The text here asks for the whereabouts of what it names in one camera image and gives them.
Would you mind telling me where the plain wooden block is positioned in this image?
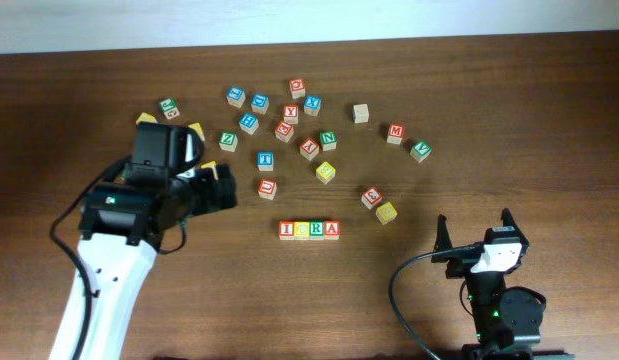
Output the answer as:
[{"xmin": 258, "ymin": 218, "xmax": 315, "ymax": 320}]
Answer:
[{"xmin": 353, "ymin": 104, "xmax": 370, "ymax": 124}]

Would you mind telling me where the green N block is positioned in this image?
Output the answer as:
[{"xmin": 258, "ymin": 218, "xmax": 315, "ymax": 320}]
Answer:
[{"xmin": 320, "ymin": 131, "xmax": 337, "ymax": 151}]

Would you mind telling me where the red M block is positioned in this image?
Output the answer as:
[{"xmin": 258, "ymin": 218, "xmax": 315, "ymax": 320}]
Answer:
[{"xmin": 387, "ymin": 124, "xmax": 405, "ymax": 145}]

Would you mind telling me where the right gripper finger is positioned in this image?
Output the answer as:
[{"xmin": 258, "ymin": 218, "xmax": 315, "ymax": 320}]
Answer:
[
  {"xmin": 434, "ymin": 214, "xmax": 453, "ymax": 256},
  {"xmin": 498, "ymin": 208, "xmax": 522, "ymax": 235}
]

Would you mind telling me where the blue D block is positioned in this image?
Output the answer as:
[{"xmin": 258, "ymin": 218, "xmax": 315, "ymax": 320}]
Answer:
[{"xmin": 251, "ymin": 93, "xmax": 270, "ymax": 114}]

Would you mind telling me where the green V block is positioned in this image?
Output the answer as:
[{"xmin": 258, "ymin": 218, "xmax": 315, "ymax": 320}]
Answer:
[{"xmin": 410, "ymin": 141, "xmax": 432, "ymax": 163}]

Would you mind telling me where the red E block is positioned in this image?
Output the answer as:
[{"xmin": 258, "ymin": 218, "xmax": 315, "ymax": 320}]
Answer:
[{"xmin": 274, "ymin": 121, "xmax": 294, "ymax": 143}]

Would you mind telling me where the red y block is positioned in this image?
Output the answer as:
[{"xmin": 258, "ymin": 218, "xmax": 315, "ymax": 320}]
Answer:
[
  {"xmin": 300, "ymin": 138, "xmax": 320, "ymax": 161},
  {"xmin": 283, "ymin": 105, "xmax": 299, "ymax": 124}
]

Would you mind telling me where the red I block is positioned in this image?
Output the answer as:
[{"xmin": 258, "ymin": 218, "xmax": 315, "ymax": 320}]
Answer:
[{"xmin": 278, "ymin": 221, "xmax": 295, "ymax": 240}]

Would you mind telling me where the red U block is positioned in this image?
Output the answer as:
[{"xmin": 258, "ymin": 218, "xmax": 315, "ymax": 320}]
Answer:
[{"xmin": 258, "ymin": 179, "xmax": 277, "ymax": 200}]

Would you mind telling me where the yellow block centre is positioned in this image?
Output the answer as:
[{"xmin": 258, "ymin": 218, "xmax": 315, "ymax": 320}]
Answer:
[{"xmin": 315, "ymin": 161, "xmax": 336, "ymax": 184}]

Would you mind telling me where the green R block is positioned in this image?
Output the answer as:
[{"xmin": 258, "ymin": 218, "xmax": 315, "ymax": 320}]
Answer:
[{"xmin": 309, "ymin": 221, "xmax": 325, "ymax": 240}]

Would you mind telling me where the red 3 block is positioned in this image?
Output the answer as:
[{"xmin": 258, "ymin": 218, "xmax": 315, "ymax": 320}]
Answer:
[{"xmin": 361, "ymin": 187, "xmax": 383, "ymax": 210}]

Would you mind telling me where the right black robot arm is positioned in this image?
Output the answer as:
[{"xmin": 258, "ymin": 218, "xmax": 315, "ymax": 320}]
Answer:
[{"xmin": 433, "ymin": 208, "xmax": 547, "ymax": 359}]

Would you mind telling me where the red Y block upper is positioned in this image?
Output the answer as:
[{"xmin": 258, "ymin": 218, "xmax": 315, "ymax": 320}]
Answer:
[{"xmin": 283, "ymin": 105, "xmax": 299, "ymax": 124}]

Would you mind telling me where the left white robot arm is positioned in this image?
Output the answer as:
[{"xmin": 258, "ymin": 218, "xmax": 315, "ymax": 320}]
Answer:
[{"xmin": 50, "ymin": 164, "xmax": 237, "ymax": 359}]

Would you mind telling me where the red Y block lower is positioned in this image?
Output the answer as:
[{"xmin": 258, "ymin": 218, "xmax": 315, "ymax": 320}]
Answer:
[{"xmin": 300, "ymin": 138, "xmax": 320, "ymax": 161}]

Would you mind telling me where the blue T block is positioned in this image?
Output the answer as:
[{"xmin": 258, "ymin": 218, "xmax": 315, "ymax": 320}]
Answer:
[{"xmin": 257, "ymin": 152, "xmax": 274, "ymax": 172}]

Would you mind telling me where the yellow C block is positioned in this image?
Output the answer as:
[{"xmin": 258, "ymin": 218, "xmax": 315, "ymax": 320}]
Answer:
[{"xmin": 294, "ymin": 221, "xmax": 310, "ymax": 240}]

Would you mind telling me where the yellow S block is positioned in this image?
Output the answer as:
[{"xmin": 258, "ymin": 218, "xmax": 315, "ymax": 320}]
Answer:
[{"xmin": 200, "ymin": 161, "xmax": 219, "ymax": 180}]

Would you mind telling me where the yellow block right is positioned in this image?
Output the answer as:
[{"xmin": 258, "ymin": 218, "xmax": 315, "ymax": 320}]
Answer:
[{"xmin": 375, "ymin": 202, "xmax": 398, "ymax": 225}]

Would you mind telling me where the red A block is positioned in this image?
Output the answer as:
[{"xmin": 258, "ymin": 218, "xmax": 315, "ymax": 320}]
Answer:
[{"xmin": 324, "ymin": 220, "xmax": 341, "ymax": 240}]

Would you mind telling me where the yellow block upper left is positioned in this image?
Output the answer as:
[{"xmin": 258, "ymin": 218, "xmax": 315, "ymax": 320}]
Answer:
[{"xmin": 189, "ymin": 122, "xmax": 205, "ymax": 142}]

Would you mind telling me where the yellow block far left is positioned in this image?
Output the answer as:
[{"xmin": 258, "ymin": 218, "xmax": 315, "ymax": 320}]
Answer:
[{"xmin": 136, "ymin": 112, "xmax": 157, "ymax": 125}]

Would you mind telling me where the green Z block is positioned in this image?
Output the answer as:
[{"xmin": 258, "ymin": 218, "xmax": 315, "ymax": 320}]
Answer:
[{"xmin": 219, "ymin": 132, "xmax": 238, "ymax": 152}]

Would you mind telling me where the blue H block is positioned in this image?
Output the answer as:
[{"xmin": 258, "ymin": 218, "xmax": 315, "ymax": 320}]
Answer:
[{"xmin": 239, "ymin": 113, "xmax": 259, "ymax": 135}]

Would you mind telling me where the red C block top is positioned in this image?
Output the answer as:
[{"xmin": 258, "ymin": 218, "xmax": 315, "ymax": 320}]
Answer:
[{"xmin": 289, "ymin": 78, "xmax": 306, "ymax": 99}]

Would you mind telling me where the green J block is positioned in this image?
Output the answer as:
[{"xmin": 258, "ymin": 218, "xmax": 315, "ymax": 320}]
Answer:
[{"xmin": 159, "ymin": 98, "xmax": 180, "ymax": 119}]

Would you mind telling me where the blue X block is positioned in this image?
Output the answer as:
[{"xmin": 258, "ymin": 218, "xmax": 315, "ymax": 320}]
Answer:
[{"xmin": 304, "ymin": 95, "xmax": 322, "ymax": 116}]

